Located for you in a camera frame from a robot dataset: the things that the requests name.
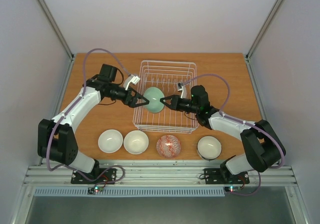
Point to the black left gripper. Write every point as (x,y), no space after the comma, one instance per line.
(132,104)

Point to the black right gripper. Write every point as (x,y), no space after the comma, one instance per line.
(175,103)

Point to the celadon green ceramic bowl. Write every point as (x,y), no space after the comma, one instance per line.
(153,95)

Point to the red patterned bowl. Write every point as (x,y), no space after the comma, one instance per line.
(168,146)

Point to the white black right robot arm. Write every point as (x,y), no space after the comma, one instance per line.
(262,146)

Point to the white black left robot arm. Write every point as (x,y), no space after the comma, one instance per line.
(56,137)

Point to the white bowl far left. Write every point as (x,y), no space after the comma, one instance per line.
(110,141)

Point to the white bowl black rim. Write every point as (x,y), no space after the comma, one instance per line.
(209,148)

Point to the right green circuit board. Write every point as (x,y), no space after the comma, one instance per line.
(233,188)

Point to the green circuit board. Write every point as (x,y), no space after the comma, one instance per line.
(95,189)
(233,188)

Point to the left green circuit board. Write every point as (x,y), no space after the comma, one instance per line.
(95,189)

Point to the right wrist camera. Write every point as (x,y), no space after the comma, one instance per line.
(182,90)

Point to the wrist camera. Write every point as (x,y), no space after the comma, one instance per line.
(132,79)
(182,90)

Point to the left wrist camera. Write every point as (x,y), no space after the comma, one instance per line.
(132,79)

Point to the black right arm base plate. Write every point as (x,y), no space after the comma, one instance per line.
(214,176)

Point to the aluminium frame post left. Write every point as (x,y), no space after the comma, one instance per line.
(45,8)

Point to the aluminium frame post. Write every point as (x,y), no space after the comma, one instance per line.
(45,8)
(270,17)

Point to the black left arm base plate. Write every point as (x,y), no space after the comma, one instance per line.
(109,176)

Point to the grey slotted cable duct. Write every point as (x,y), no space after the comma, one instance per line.
(130,192)

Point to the aluminium frame post right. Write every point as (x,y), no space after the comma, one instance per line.
(270,17)

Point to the aluminium rail base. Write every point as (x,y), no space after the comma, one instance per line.
(155,173)

